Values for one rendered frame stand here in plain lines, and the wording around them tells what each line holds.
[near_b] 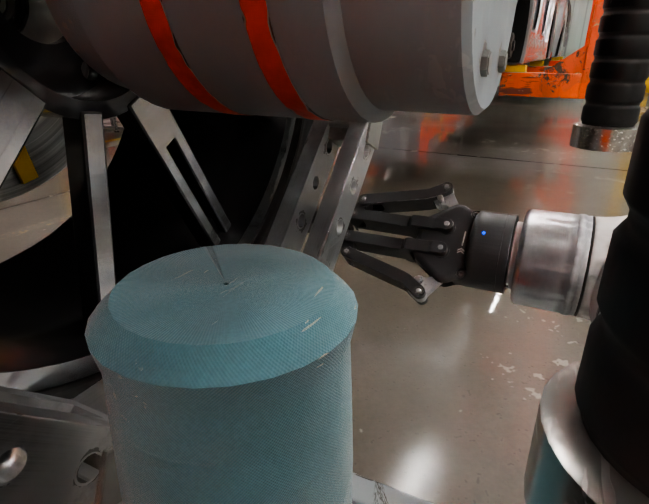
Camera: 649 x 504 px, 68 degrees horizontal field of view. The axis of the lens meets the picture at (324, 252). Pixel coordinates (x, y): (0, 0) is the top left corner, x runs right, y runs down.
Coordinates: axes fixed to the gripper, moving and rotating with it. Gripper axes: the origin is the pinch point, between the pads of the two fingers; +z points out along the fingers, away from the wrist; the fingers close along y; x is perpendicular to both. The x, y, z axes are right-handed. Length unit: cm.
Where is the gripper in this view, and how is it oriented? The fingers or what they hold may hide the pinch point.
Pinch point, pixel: (319, 223)
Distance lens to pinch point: 53.3
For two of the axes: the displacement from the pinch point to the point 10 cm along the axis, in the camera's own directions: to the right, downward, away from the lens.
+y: 3.1, -9.0, 3.1
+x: -3.1, -4.1, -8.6
